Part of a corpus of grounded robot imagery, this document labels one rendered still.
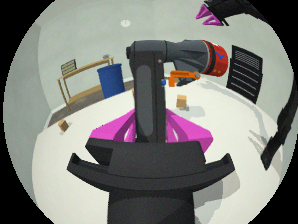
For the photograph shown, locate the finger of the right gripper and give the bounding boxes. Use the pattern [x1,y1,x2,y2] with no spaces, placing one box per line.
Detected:
[203,15,223,26]
[195,4,213,19]

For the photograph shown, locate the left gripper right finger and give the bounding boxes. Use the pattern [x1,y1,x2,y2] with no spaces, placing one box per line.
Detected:
[166,108,213,153]

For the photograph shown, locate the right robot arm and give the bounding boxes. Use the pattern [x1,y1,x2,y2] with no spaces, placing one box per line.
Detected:
[207,0,298,170]

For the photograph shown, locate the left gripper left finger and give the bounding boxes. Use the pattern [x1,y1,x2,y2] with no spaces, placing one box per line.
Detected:
[88,109,136,142]

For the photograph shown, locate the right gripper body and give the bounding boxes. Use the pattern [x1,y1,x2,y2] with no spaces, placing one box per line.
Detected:
[203,0,234,26]

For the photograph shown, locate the dark grey l-shaped nozzle body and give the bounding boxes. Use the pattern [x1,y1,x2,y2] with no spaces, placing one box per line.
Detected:
[126,40,228,143]

